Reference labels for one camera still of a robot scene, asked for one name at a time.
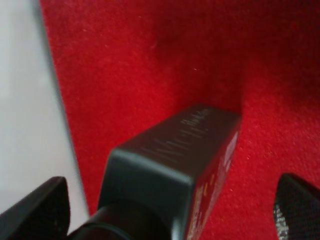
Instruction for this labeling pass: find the dark grey pump bottle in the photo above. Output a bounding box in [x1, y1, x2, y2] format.
[69, 104, 241, 240]

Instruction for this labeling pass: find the red velvet tablecloth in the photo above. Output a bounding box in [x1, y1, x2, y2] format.
[40, 0, 320, 240]

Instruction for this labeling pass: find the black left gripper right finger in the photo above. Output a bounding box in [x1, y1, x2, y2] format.
[273, 173, 320, 240]

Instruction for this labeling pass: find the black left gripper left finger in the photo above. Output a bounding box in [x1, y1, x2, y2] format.
[0, 176, 71, 240]

